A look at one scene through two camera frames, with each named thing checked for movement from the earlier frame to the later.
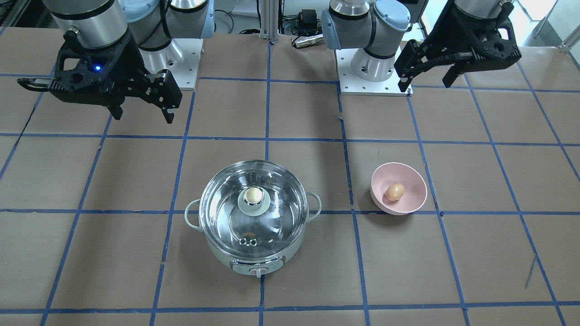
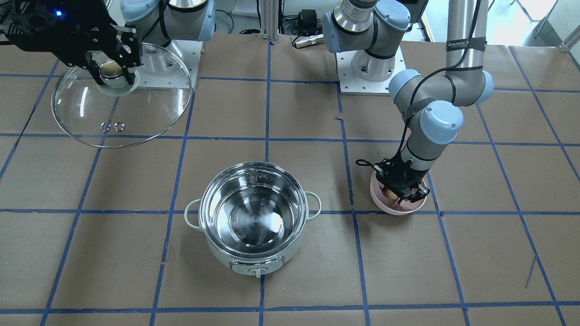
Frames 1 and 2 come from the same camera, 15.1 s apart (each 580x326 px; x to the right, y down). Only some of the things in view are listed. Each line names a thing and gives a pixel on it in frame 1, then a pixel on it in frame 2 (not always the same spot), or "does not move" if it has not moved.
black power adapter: [308, 18] does not move
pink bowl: [413, 181] does not move
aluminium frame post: [269, 12] does not move
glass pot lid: [253, 208] → [118, 114]
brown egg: [394, 191] does not move
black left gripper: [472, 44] → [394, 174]
